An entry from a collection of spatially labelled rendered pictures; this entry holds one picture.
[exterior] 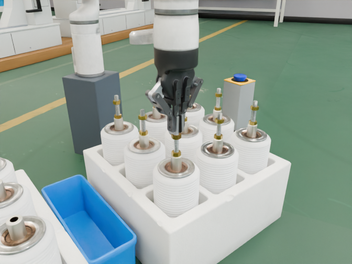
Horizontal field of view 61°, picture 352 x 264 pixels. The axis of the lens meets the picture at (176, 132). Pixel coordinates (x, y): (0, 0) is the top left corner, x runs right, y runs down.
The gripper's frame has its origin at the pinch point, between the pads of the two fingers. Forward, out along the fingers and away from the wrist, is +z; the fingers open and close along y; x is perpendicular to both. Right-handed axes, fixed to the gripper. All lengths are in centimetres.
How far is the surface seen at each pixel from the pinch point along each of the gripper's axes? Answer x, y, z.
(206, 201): -5.9, 2.9, 17.0
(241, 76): 12.4, 42.2, 2.1
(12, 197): 13.6, -26.7, 9.6
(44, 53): 221, 72, 30
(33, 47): 227, 67, 25
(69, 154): 62, 6, 35
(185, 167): -1.4, 1.3, 9.8
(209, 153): -1.8, 8.8, 9.7
